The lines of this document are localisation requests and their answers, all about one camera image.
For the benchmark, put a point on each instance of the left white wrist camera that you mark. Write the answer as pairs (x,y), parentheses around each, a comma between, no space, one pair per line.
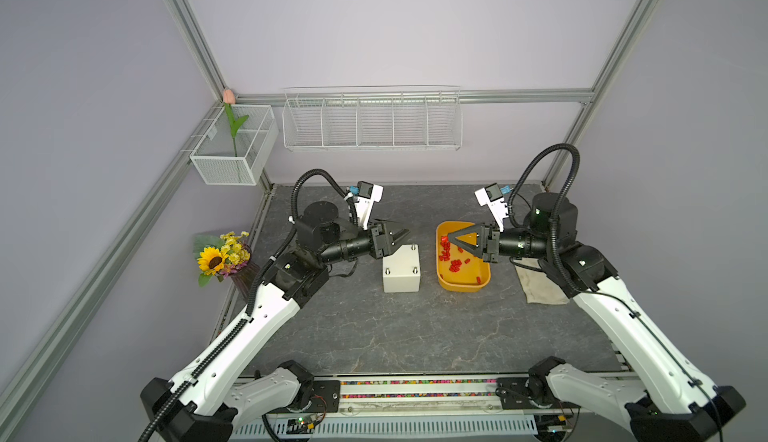
(364,195)

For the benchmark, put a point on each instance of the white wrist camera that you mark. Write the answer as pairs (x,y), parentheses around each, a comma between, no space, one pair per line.
(493,197)
(364,195)

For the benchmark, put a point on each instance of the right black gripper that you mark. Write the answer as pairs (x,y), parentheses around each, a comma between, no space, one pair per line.
(479,249)

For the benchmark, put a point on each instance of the small white mesh basket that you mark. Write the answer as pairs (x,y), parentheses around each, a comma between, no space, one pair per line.
(213,155)

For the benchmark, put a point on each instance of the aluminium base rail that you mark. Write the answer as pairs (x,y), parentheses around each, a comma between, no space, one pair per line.
(422,396)

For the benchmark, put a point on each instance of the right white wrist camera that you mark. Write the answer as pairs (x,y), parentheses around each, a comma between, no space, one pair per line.
(493,197)

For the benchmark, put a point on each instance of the beige cloth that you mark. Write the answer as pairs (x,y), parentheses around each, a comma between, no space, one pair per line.
(537,287)

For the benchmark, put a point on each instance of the yellow plastic tray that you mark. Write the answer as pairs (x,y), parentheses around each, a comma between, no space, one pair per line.
(445,228)

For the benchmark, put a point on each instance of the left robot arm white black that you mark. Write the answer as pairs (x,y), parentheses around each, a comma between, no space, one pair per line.
(328,224)

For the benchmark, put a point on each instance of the sunflower bouquet in vase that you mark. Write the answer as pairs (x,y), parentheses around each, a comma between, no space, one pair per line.
(224,257)

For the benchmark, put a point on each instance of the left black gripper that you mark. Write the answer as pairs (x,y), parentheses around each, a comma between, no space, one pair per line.
(380,240)

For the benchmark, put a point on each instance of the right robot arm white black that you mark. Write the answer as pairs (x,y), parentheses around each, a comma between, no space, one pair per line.
(671,399)

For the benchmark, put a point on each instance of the long white wire basket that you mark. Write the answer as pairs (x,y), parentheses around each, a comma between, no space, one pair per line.
(346,118)

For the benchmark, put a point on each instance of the artificial pink tulip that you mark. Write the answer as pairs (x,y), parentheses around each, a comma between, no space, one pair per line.
(235,122)

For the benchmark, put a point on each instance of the white box with screws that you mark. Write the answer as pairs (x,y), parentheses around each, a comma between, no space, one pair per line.
(401,271)

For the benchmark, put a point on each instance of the red sleeves pile in tray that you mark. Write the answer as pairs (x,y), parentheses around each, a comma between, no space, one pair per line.
(454,266)

